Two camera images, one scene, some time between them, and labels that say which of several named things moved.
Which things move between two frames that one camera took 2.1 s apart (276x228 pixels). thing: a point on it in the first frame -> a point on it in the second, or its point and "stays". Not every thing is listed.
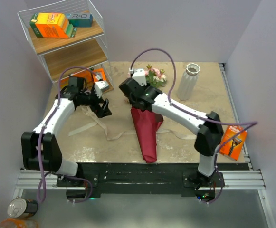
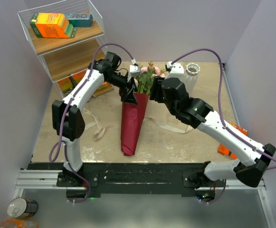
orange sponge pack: [52, 25] stays
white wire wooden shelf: [69, 36] stays
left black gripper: [100, 111] -> [129, 84]
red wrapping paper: [147, 123] -> [132, 115]
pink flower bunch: [155, 77] stays
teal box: [80, 20] stays
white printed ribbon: [99, 122] -> [101, 129]
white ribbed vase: [187, 83] stays
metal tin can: [20, 207] stays
